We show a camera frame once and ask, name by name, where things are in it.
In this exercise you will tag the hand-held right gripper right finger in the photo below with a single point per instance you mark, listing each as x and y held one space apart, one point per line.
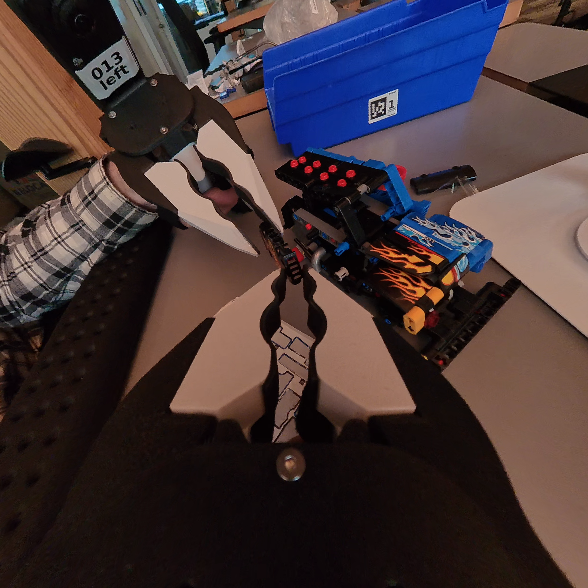
358 367

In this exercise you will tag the clear plastic bag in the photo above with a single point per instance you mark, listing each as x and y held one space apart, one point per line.
298 18

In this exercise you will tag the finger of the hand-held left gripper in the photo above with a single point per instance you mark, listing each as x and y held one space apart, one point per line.
193 206
239 165

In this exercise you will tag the person's left hand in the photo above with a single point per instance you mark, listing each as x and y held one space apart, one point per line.
220 200

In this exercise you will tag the blue black toy brick truck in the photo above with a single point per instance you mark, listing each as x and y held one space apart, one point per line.
404 271

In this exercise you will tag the black cylinder part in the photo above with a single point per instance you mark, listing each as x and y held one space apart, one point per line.
441 180

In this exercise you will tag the black office chair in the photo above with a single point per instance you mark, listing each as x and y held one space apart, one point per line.
183 32

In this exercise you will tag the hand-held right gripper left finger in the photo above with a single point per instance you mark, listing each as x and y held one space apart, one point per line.
220 367

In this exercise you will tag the blue storage bin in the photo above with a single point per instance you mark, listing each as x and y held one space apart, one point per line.
367 59

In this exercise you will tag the person's left forearm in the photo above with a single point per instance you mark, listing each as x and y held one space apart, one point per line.
69 243

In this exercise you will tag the black flame sticker brick panel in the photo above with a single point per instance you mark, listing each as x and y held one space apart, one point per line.
294 268

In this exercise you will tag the white book stand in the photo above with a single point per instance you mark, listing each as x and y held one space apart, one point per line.
528 239

